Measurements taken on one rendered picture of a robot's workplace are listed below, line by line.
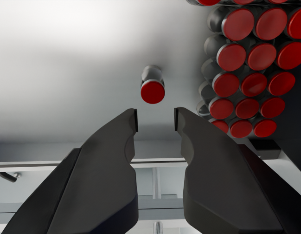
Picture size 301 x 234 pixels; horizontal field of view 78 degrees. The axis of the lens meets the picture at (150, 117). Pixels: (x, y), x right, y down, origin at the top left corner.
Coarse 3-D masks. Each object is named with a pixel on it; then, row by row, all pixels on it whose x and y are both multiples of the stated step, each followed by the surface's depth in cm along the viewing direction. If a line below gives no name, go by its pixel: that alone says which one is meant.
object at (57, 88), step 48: (0, 0) 16; (48, 0) 16; (96, 0) 16; (144, 0) 16; (0, 48) 18; (48, 48) 18; (96, 48) 18; (144, 48) 18; (192, 48) 18; (0, 96) 21; (48, 96) 21; (96, 96) 21; (192, 96) 21; (0, 144) 24; (48, 144) 24; (144, 144) 24
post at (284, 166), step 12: (288, 144) 24; (300, 144) 24; (288, 156) 22; (300, 156) 22; (276, 168) 24; (288, 168) 22; (300, 168) 21; (288, 180) 22; (300, 180) 20; (300, 192) 20
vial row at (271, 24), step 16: (256, 0) 14; (272, 0) 12; (256, 16) 13; (272, 16) 13; (256, 32) 13; (272, 32) 13; (256, 48) 14; (272, 48) 14; (256, 64) 14; (240, 80) 16; (256, 80) 15; (240, 96) 17; (240, 112) 17; (256, 112) 17; (240, 128) 18
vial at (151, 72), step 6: (150, 66) 18; (156, 66) 19; (144, 72) 18; (150, 72) 17; (156, 72) 17; (144, 78) 16; (150, 78) 16; (156, 78) 16; (162, 78) 17; (162, 84) 16
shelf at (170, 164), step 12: (300, 72) 20; (300, 84) 20; (288, 96) 21; (300, 96) 21; (288, 108) 22; (300, 108) 22; (276, 120) 23; (288, 120) 23; (300, 120) 23; (252, 132) 24; (276, 132) 24; (288, 132) 24; (300, 132) 24; (0, 168) 27; (12, 168) 27; (24, 168) 27; (36, 168) 27; (48, 168) 27
